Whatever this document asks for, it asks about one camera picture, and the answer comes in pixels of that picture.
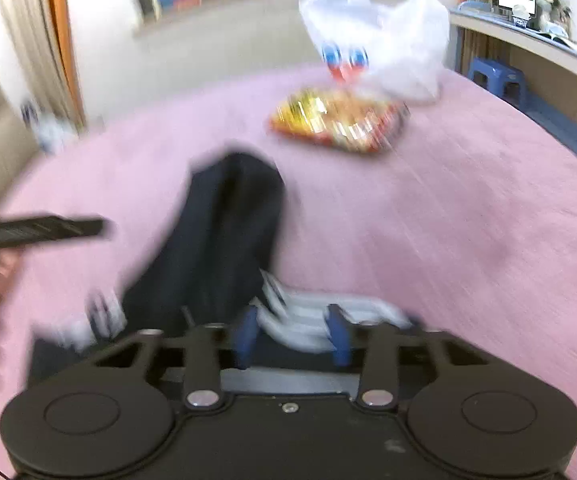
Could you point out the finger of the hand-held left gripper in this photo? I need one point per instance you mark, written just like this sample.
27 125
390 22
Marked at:
68 230

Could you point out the open book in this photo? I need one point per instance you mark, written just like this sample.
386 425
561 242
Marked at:
565 39

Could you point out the white plastic bag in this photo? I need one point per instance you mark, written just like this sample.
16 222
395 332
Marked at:
403 45

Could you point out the yellow red snack packet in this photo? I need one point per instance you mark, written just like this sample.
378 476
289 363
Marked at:
338 120

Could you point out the red window sticker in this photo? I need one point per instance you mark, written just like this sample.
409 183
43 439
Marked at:
187 0

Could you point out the dark navy garment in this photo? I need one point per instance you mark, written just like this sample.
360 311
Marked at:
218 240

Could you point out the curved blue-edged desk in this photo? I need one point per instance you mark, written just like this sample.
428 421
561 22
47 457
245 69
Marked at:
543 47

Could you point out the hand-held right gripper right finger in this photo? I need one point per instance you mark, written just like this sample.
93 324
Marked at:
338 337

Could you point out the white blue packet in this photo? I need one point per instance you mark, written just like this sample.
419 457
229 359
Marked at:
48 127

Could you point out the blue plastic stool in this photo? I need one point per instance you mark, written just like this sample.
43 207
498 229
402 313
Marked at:
493 67

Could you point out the small white cup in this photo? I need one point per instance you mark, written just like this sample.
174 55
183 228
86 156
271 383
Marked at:
521 16

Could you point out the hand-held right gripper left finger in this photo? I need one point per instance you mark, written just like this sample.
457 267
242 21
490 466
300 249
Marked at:
248 335

